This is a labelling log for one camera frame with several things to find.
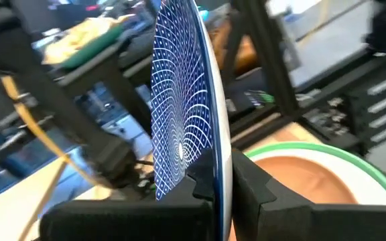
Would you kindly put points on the black aluminium table frame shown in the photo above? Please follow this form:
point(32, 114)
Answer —
point(266, 50)

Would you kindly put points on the black drawer cabinet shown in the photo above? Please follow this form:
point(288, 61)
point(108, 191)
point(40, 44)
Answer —
point(380, 107)

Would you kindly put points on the blue patterned plate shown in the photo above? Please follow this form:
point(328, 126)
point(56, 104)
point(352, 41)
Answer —
point(183, 83)

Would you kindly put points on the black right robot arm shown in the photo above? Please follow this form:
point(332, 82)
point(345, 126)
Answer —
point(62, 100)

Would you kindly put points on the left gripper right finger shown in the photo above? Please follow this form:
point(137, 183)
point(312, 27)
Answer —
point(280, 221)

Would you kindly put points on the brown wooden plate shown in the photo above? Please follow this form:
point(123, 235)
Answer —
point(300, 180)

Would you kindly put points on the green plate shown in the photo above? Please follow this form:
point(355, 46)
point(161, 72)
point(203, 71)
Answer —
point(297, 144)

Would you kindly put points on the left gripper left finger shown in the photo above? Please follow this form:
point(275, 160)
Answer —
point(129, 221)

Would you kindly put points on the green edged board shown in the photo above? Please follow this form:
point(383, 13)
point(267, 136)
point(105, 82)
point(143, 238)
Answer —
point(85, 50)

